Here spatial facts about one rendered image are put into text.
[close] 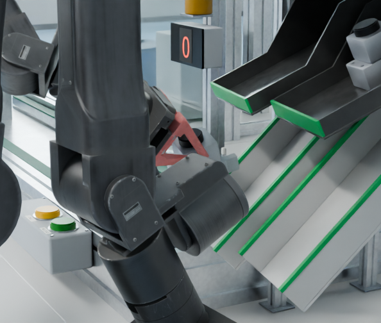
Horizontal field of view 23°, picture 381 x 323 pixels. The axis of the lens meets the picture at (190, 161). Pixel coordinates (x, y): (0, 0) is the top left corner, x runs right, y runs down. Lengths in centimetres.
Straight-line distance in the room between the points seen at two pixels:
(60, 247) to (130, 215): 73
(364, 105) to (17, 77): 38
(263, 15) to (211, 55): 115
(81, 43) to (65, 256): 78
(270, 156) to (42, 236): 38
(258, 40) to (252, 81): 152
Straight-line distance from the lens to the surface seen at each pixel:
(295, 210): 118
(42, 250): 146
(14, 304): 145
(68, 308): 142
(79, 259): 145
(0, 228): 65
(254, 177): 131
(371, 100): 105
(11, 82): 104
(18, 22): 103
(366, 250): 148
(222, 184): 77
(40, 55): 101
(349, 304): 144
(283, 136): 131
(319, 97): 114
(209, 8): 167
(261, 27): 279
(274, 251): 119
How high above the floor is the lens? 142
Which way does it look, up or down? 14 degrees down
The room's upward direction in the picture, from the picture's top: straight up
